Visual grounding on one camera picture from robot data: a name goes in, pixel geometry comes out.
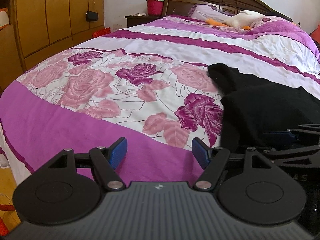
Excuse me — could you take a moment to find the red plastic bucket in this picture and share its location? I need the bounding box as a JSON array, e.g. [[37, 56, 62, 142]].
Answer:
[[146, 0, 165, 16]]

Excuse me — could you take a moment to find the pink floral bed quilt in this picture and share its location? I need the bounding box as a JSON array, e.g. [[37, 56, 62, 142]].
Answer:
[[1, 15, 319, 183]]

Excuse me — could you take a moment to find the wooden wardrobe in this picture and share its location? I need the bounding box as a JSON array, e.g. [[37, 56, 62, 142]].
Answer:
[[1, 0, 104, 90]]

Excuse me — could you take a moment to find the red bag on floor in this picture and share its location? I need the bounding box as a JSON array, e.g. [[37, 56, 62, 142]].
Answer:
[[92, 27, 111, 38]]

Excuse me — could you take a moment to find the small black hanging bag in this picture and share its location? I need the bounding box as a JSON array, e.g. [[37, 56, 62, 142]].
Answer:
[[86, 11, 99, 22]]

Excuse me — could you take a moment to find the lilac pillow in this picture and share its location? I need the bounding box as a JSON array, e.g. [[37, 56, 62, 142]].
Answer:
[[189, 4, 231, 23]]

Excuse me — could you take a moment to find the dark wooden nightstand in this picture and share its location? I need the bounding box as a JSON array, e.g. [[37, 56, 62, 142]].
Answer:
[[125, 15, 161, 28]]

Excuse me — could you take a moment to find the black knit cardigan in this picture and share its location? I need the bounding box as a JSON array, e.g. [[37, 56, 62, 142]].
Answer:
[[208, 63, 319, 153]]

